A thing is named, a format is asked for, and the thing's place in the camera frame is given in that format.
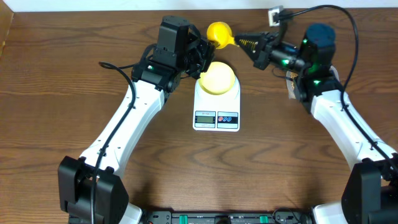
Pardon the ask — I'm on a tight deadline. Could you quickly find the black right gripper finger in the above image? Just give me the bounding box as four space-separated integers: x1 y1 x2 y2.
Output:
239 42 264 64
234 32 268 45

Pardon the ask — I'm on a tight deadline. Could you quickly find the yellow plastic scoop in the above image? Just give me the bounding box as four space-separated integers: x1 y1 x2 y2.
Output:
206 22 237 49

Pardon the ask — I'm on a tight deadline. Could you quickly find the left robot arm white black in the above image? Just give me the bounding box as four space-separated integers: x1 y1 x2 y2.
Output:
58 16 215 224

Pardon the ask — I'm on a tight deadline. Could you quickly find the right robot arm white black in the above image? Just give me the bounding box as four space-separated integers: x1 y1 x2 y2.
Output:
234 24 397 223

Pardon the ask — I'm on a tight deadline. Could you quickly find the yellow plastic bowl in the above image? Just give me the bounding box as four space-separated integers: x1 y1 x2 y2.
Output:
198 62 235 95

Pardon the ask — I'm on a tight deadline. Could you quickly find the white digital kitchen scale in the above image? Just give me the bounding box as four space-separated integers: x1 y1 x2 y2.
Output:
192 75 241 132

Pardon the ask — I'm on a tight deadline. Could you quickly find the clear container of soybeans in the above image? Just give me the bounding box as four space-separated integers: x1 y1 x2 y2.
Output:
285 66 340 100

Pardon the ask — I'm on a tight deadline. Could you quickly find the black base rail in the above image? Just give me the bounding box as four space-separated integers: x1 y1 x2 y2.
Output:
68 210 315 224

